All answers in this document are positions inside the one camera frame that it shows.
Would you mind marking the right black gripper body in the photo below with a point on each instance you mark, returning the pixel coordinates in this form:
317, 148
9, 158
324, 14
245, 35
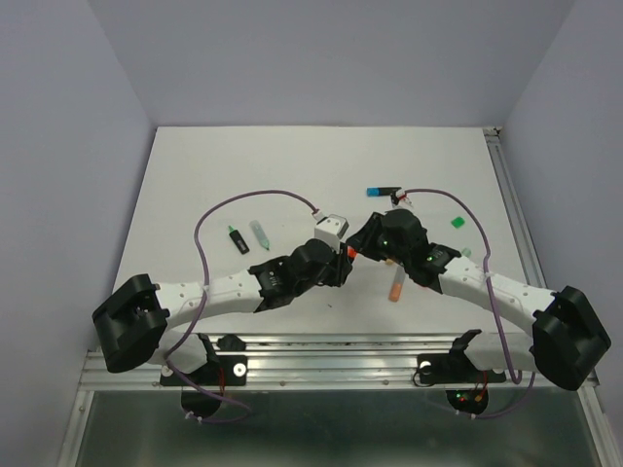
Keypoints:
395, 254

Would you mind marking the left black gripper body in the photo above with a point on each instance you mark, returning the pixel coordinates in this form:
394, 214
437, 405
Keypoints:
332, 273

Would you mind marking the green highlighter cap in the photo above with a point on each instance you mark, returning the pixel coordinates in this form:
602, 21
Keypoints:
458, 222

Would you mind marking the mint pastel highlighter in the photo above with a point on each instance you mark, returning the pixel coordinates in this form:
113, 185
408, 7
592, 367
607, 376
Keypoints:
260, 234

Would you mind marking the green highlighter black body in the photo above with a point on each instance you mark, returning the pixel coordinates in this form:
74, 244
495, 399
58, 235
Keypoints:
238, 240

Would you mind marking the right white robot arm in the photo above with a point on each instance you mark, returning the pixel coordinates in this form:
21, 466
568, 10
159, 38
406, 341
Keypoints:
561, 336

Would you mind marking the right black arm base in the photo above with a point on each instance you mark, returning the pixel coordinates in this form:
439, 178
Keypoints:
454, 367

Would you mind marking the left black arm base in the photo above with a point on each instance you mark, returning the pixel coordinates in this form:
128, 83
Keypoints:
203, 398

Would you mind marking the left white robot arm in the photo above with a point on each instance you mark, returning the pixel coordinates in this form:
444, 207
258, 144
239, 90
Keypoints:
139, 322

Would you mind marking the blue highlighter black body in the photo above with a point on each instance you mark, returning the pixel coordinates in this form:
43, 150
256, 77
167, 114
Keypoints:
376, 192

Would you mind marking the orange pastel highlighter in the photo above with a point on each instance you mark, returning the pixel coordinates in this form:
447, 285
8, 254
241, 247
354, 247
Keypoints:
397, 285

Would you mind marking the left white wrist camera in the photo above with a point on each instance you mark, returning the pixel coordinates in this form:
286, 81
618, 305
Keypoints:
330, 229

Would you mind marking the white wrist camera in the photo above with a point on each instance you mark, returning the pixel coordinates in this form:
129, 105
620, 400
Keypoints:
330, 229
400, 199

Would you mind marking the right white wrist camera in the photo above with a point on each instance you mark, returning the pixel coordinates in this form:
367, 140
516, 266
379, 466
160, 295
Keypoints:
400, 199

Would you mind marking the aluminium front rail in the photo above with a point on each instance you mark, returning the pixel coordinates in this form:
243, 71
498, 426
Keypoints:
297, 362

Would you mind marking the aluminium rail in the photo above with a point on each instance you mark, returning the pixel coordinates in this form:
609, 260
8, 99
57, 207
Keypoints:
297, 362
518, 224

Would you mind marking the aluminium right side rail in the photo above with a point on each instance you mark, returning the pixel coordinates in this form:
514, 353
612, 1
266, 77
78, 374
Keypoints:
518, 224

